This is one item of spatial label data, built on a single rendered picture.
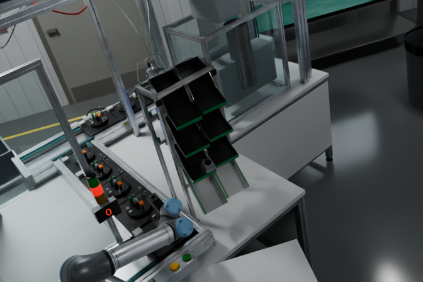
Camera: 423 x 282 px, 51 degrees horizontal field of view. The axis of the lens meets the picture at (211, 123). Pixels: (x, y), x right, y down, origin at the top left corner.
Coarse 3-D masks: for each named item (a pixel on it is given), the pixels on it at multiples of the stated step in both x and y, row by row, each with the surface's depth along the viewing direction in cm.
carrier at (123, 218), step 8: (144, 192) 252; (128, 200) 249; (136, 200) 237; (144, 200) 244; (128, 208) 238; (136, 208) 239; (144, 208) 236; (152, 208) 239; (120, 216) 240; (128, 216) 238; (136, 216) 235; (144, 216) 236; (128, 224) 233; (136, 224) 232; (144, 224) 231
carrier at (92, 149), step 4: (84, 140) 293; (92, 144) 308; (88, 148) 297; (92, 148) 304; (96, 148) 302; (88, 152) 296; (92, 152) 295; (96, 152) 298; (100, 152) 297; (88, 156) 292; (92, 156) 291; (96, 156) 294; (100, 156) 293; (104, 156) 292; (88, 160) 289; (92, 160) 291; (96, 160) 290; (100, 160) 289; (88, 164) 288
